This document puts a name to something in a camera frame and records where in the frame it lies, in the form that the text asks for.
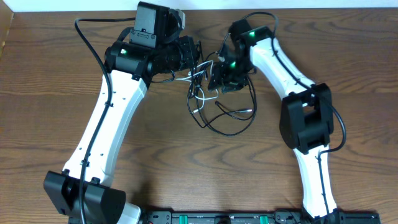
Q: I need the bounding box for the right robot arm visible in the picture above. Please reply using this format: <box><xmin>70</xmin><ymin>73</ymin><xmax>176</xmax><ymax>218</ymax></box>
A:
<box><xmin>208</xmin><ymin>19</ymin><xmax>337</xmax><ymax>223</ymax></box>

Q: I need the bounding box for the short black cable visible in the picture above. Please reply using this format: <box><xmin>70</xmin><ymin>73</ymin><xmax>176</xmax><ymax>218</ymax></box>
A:
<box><xmin>186</xmin><ymin>40</ymin><xmax>218</xmax><ymax>97</ymax></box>

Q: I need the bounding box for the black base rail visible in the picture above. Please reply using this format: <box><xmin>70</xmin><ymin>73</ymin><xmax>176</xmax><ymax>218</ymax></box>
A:
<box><xmin>138</xmin><ymin>209</ymin><xmax>381</xmax><ymax>224</ymax></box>

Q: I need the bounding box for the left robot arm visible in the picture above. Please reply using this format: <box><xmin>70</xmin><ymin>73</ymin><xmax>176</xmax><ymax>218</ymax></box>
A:
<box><xmin>44</xmin><ymin>2</ymin><xmax>200</xmax><ymax>223</ymax></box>

